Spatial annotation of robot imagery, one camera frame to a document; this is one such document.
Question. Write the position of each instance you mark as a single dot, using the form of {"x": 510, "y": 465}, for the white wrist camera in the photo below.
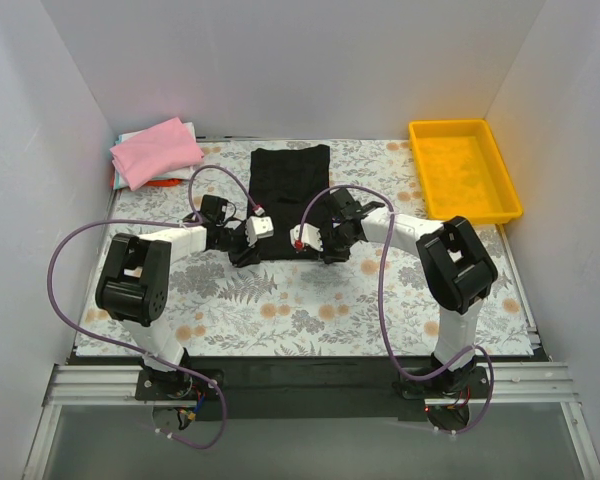
{"x": 258, "y": 228}
{"x": 306, "y": 237}

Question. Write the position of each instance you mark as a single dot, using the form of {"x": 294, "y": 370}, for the black t-shirt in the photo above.
{"x": 284, "y": 182}

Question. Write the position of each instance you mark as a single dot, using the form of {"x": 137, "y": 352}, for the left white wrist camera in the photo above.
{"x": 258, "y": 228}

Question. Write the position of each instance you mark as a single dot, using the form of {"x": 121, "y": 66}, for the aluminium frame rail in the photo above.
{"x": 509, "y": 382}

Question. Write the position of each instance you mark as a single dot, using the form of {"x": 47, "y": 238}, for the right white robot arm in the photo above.
{"x": 457, "y": 268}

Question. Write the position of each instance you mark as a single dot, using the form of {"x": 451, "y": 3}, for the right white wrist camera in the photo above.
{"x": 306, "y": 237}

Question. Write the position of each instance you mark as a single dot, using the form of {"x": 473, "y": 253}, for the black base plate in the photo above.
{"x": 312, "y": 388}

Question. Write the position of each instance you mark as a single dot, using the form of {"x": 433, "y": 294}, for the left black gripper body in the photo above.
{"x": 243, "y": 248}

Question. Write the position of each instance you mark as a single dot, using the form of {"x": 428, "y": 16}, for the pink folded t-shirt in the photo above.
{"x": 152, "y": 150}

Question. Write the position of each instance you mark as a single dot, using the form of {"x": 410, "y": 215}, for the yellow plastic tray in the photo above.
{"x": 462, "y": 172}

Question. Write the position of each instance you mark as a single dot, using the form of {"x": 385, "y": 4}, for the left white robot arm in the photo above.
{"x": 134, "y": 282}

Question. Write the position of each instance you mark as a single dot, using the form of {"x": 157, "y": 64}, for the teal folded t-shirt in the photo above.
{"x": 114, "y": 170}

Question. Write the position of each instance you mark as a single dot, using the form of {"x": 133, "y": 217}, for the floral patterned table mat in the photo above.
{"x": 303, "y": 307}

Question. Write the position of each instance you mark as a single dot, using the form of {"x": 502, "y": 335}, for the orange folded t-shirt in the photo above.
{"x": 162, "y": 183}

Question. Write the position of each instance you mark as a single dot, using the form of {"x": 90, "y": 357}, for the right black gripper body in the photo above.
{"x": 330, "y": 245}

